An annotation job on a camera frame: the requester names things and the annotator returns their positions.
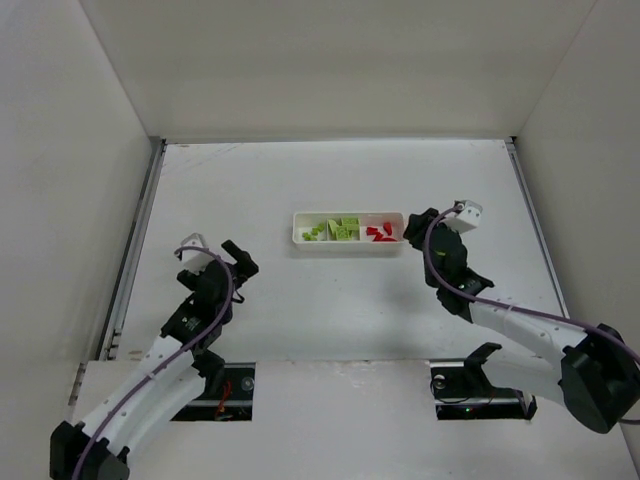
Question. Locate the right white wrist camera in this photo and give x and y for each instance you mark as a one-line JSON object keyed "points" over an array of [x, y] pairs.
{"points": [[466, 216]]}

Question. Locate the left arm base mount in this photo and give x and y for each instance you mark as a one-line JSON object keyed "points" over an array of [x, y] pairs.
{"points": [[228, 397]]}

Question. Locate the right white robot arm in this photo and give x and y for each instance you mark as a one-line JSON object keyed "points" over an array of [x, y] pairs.
{"points": [[587, 369]]}

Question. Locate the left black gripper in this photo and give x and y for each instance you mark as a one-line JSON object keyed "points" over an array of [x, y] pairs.
{"points": [[230, 265]]}

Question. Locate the green slope lego brick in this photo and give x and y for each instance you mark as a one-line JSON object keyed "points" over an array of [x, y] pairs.
{"points": [[332, 227]]}

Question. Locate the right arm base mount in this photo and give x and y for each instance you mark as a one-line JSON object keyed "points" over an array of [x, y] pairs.
{"points": [[462, 391]]}

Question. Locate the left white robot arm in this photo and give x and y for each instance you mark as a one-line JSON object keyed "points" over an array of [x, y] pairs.
{"points": [[176, 370]]}

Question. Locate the white divided container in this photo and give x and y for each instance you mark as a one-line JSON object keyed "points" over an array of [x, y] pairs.
{"points": [[360, 244]]}

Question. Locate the green 2x2 lego plate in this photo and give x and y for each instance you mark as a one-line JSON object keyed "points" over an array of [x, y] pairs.
{"points": [[343, 233]]}

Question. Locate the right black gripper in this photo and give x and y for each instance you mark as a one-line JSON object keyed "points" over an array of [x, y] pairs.
{"points": [[430, 228]]}

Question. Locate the green 2x2 lego brick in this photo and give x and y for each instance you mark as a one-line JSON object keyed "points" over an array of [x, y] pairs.
{"points": [[350, 222]]}

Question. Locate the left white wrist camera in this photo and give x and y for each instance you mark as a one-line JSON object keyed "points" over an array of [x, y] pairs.
{"points": [[193, 253]]}

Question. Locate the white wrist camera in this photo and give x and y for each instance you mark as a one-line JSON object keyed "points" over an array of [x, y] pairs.
{"points": [[193, 253], [466, 216]]}

